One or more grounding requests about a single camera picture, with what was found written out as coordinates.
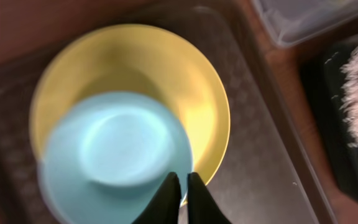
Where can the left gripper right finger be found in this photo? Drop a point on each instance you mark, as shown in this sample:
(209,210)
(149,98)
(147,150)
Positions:
(202,209)

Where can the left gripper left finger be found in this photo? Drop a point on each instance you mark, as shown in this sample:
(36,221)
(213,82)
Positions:
(164,206)

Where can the light blue bowl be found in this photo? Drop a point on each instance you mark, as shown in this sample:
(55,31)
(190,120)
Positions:
(107,157)

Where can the yellow round plate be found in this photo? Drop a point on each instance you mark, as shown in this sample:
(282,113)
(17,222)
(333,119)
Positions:
(143,59)

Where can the black waste tray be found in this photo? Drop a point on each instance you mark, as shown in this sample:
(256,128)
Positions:
(322,80)

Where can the dark brown serving tray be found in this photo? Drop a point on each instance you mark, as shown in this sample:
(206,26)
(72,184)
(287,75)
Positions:
(265,176)

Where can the clear plastic bin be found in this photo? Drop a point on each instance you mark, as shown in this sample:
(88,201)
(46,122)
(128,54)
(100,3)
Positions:
(290,22)

